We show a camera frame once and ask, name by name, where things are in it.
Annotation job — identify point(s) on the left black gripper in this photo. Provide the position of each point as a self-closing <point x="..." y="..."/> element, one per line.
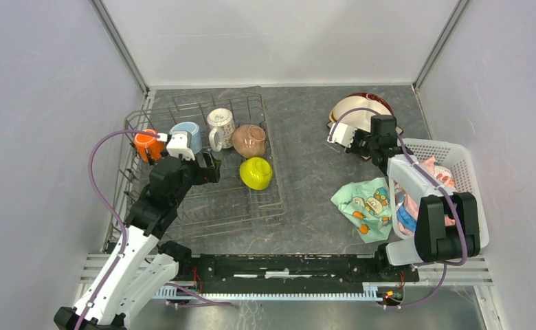
<point x="209" y="173"/>

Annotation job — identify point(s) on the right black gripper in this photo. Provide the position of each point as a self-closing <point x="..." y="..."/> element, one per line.
<point x="356" y="133"/>

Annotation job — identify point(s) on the cream divided plate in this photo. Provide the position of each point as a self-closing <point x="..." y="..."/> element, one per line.
<point x="358" y="119"/>

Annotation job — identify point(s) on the red-rimmed beige plate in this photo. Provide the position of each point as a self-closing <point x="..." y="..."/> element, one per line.
<point x="367" y="100"/>

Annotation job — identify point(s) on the light blue mug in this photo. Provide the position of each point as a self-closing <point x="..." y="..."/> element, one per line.
<point x="193" y="128"/>

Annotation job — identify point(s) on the lime green bowl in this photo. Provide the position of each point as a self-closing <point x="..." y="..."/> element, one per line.
<point x="256" y="173"/>

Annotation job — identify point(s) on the white floral mug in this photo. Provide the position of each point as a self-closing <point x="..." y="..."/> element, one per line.
<point x="222" y="126"/>

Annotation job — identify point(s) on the orange mug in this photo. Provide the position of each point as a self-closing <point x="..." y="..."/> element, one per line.
<point x="148" y="147"/>

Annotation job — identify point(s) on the beige brown-rimmed bowl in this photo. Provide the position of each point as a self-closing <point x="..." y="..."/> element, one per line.
<point x="249" y="141"/>

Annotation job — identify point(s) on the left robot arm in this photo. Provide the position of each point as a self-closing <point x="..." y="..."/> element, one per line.
<point x="120" y="291"/>

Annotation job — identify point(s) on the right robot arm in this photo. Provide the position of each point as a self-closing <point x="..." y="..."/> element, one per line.
<point x="447" y="226"/>

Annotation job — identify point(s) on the green cartoon cloth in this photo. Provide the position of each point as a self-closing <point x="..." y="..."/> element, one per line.
<point x="366" y="205"/>

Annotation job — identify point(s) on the blue cloth in basket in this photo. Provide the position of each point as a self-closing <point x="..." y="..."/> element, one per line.
<point x="405" y="221"/>

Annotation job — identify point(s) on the pink patterned cloth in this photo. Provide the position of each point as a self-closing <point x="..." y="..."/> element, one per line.
<point x="440" y="173"/>

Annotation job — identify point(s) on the white plastic basket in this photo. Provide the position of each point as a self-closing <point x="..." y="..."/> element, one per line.
<point x="452" y="156"/>

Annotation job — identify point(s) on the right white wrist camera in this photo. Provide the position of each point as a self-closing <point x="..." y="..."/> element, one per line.
<point x="341" y="134"/>

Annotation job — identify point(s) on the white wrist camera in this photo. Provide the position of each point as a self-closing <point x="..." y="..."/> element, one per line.
<point x="177" y="144"/>
<point x="341" y="134"/>

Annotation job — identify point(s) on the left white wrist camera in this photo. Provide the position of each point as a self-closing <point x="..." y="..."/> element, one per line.
<point x="177" y="144"/>

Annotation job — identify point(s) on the grey wire dish rack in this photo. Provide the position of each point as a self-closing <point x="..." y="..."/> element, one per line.
<point x="212" y="209"/>

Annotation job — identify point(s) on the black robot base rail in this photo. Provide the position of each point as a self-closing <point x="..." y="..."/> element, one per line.
<point x="282" y="276"/>

